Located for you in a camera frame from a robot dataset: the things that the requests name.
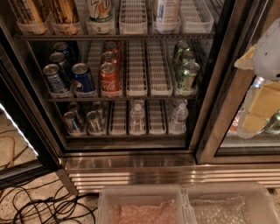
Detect orange tall can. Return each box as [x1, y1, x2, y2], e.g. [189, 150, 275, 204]
[48, 0, 80, 25]

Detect silver can bottom left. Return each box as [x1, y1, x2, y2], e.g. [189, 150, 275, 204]
[63, 111, 81, 133]

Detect white empty can tray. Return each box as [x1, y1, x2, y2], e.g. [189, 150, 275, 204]
[126, 40, 148, 96]

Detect steel fridge base grille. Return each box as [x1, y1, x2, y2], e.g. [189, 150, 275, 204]
[57, 154, 280, 195]

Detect white blue tall can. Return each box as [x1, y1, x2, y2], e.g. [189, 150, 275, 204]
[152, 0, 181, 24]

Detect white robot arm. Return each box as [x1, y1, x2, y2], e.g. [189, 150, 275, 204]
[234, 18, 280, 138]

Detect silver blue can front left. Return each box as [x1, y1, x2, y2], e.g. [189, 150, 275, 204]
[43, 64, 68, 94]

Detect green can second row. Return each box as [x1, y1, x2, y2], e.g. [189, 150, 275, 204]
[179, 51, 196, 65]

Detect water bottle centre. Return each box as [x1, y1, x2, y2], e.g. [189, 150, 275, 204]
[129, 103, 145, 135]

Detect clear bin pink wrap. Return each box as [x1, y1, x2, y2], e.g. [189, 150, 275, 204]
[96, 185, 192, 224]

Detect gold tall can far left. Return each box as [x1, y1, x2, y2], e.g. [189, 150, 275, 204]
[14, 0, 44, 25]

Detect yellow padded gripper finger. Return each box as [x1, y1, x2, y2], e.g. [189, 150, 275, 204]
[234, 45, 256, 70]
[241, 81, 280, 133]

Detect water bottle right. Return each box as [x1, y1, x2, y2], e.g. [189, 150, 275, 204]
[170, 103, 188, 135]

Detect blue cola can front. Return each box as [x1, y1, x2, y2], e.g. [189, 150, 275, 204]
[72, 63, 95, 93]

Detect white green tall can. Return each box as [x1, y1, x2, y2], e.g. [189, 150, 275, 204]
[87, 0, 114, 23]

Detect open fridge door left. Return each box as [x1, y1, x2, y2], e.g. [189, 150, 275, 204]
[0, 29, 60, 190]

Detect water bottle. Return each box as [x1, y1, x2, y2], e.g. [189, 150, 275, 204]
[129, 103, 145, 135]
[170, 103, 188, 135]

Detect dark can middle row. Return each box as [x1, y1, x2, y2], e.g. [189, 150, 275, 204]
[49, 52, 72, 86]

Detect orange floor cable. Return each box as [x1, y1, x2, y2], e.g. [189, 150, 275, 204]
[0, 134, 17, 171]

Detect clear bin white wrap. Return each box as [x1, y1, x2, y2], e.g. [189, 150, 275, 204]
[186, 183, 280, 224]

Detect white empty tray top right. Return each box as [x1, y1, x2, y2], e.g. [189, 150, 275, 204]
[179, 0, 214, 33]

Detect black floor cables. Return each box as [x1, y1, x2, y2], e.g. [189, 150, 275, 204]
[0, 178, 98, 224]

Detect red cola can front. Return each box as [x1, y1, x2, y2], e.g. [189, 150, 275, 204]
[100, 63, 120, 93]

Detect red can second row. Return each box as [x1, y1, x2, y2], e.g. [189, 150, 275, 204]
[101, 52, 119, 66]

